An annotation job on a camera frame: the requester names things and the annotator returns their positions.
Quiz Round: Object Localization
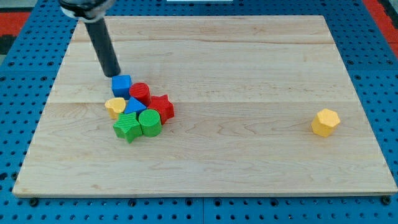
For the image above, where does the red cylinder block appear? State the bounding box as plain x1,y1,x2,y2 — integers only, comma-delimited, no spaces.
129,82,152,106

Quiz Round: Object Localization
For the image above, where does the yellow heart block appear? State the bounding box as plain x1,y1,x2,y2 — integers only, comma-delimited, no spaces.
104,97,126,119

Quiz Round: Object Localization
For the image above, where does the red star block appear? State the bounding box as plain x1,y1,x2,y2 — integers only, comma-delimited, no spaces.
148,95,175,124

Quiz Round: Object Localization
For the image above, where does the wooden board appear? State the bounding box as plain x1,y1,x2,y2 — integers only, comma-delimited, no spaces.
13,16,397,198

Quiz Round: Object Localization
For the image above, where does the blue triangle block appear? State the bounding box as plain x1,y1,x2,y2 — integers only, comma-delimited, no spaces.
124,97,147,114

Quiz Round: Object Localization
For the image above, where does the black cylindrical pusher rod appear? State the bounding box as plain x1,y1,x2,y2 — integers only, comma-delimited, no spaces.
85,18,121,77

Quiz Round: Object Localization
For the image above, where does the blue cube block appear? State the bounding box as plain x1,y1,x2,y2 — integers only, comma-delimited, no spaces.
111,75,132,100

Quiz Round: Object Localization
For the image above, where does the green star block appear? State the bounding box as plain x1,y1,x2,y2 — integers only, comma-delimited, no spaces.
113,112,143,144

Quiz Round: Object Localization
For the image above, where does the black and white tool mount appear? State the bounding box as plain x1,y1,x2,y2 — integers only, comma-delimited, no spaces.
58,0,116,23

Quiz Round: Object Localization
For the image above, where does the green cylinder block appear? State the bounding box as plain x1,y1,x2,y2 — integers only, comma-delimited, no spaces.
138,109,162,137

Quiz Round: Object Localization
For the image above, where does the yellow hexagon block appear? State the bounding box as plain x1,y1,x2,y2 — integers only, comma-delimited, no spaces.
311,108,341,138

